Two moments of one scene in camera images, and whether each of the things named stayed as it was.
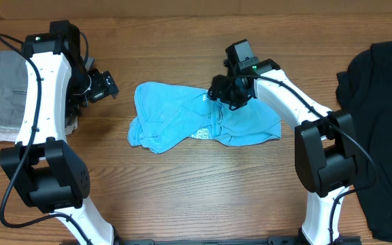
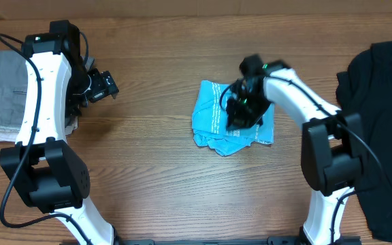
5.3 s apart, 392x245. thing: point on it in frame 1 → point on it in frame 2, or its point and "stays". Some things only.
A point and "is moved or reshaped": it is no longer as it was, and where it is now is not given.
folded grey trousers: x=3 y=90 stays
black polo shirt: x=378 y=90 stays
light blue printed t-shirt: x=164 y=113 is moved or reshaped
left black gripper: x=105 y=85 stays
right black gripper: x=218 y=92 → x=236 y=122
